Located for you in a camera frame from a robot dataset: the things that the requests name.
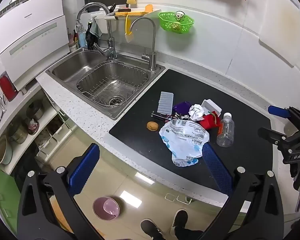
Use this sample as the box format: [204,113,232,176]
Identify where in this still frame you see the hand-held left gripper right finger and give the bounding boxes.
[197,142,285,240]

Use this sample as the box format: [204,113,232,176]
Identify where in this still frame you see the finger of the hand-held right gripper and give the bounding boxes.
[257,127,288,147]
[268,105,300,130]

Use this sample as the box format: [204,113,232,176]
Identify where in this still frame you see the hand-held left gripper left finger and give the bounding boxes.
[16,143,105,240]

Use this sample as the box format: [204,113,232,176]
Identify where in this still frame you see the clear plastic bottle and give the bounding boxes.
[216,112,235,147]

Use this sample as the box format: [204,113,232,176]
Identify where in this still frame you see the white blue plastic bag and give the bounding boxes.
[159,119,210,167]

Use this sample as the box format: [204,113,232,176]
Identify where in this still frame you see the pink waste bin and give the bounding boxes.
[93,196,120,221]

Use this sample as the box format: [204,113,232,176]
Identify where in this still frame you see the white paper ball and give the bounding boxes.
[188,104,205,122]

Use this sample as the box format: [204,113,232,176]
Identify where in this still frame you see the white plastic box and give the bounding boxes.
[201,99,222,114]

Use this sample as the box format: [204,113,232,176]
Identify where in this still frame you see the purple wrapper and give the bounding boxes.
[172,102,192,114]

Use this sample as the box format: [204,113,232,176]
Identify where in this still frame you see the dark snack wrapper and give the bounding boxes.
[151,111,190,122]

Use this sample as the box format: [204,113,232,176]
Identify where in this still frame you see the clear ribbed plastic lid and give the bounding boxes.
[157,92,174,115]

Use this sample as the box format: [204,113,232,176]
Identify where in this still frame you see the white storage bins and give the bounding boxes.
[35,126,73,155]

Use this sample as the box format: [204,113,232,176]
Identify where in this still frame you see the black garbage bag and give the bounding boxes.
[14,155,45,193]

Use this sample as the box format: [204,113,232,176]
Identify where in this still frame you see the black counter mat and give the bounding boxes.
[109,69,274,199]

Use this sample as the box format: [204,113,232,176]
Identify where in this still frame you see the person's dark shoe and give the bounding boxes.
[170,209,188,235]
[141,219,163,240]

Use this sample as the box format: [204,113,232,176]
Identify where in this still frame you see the person's dark trouser leg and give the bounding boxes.
[174,226,205,240]

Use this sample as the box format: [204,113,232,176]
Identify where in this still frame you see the steel pot with lid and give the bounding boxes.
[7,122,28,145]

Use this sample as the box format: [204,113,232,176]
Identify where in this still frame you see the dark lidded pot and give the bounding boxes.
[26,100,44,120]

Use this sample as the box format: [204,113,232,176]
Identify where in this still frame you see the white cutting board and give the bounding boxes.
[259,4,300,68]

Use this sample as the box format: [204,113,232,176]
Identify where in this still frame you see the pale green bowl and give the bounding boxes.
[0,135,13,165]

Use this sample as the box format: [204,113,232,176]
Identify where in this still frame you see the green cabinet door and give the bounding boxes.
[0,165,22,233]

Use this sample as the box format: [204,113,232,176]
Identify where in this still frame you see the stainless steel sink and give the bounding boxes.
[45,47,166,120]

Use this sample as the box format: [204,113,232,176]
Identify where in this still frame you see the red kettle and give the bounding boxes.
[0,71,18,102]

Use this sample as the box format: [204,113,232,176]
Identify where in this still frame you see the tall chrome faucet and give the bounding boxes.
[76,2,118,60]

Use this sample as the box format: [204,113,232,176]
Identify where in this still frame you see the small utensil cup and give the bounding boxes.
[67,27,78,52]

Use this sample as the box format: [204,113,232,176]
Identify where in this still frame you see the black hanging cloth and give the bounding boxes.
[86,24,102,50]

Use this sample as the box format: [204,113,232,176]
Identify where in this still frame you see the slim gooseneck faucet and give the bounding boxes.
[129,17,157,71]

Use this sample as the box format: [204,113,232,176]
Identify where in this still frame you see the blue plastic bottle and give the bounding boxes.
[78,30,87,48]

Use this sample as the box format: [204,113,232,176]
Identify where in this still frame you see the grey hanging rag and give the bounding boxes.
[89,21,103,37]

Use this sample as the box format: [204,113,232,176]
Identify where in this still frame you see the white countertop dishwasher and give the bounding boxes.
[0,0,69,90]

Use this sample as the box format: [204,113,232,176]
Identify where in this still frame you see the green plastic basket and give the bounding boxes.
[158,11,195,35]

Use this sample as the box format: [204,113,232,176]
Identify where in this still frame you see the white hanging cup holder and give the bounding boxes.
[91,11,110,34]

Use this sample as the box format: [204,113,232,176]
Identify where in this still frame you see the white sink rack tray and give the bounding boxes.
[104,6,162,22]

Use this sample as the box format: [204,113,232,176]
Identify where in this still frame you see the white cabinet handles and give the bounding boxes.
[165,193,193,203]

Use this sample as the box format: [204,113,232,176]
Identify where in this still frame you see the wire sink basket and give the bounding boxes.
[77,61,150,108]

